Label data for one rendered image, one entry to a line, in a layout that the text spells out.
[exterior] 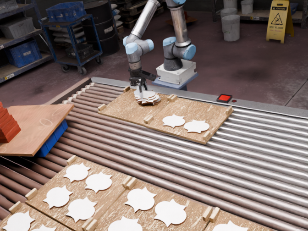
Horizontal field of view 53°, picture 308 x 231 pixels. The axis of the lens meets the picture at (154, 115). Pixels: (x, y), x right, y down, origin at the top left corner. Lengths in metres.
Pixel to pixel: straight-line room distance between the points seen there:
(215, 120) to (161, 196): 0.61
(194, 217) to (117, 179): 0.44
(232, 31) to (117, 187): 4.34
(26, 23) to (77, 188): 4.81
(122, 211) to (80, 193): 0.26
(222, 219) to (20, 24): 5.29
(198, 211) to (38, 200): 0.77
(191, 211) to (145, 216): 0.19
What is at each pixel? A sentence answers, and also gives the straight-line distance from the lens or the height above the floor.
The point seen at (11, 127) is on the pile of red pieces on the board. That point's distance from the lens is 1.97.
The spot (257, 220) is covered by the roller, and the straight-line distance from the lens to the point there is 1.34.
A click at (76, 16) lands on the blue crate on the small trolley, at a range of 5.20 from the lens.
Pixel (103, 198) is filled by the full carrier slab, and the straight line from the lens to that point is 1.49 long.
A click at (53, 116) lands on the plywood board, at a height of 1.04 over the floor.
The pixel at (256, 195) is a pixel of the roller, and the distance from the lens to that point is 1.41.
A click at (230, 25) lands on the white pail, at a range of 5.46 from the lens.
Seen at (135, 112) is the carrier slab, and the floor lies 0.94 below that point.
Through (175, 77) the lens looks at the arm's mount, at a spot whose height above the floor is 0.93.
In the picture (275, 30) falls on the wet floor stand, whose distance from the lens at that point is 5.33.
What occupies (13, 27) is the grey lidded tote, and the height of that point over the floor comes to 0.83.
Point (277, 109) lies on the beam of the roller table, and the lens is 1.94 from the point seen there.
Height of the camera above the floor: 1.96
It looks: 32 degrees down
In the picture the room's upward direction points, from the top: 12 degrees counter-clockwise
